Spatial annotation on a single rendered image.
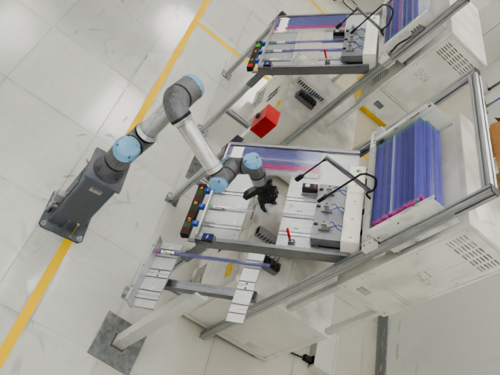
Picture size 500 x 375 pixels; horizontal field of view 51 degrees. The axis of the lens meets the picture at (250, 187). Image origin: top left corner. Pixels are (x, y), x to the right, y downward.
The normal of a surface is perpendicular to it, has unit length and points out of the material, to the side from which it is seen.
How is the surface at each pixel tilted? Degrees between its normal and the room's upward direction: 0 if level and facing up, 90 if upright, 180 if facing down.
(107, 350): 0
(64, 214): 90
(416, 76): 90
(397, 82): 90
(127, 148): 7
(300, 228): 43
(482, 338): 89
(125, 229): 0
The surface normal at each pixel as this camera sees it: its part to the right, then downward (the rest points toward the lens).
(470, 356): -0.77, -0.54
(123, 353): 0.59, -0.45
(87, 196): -0.12, 0.76
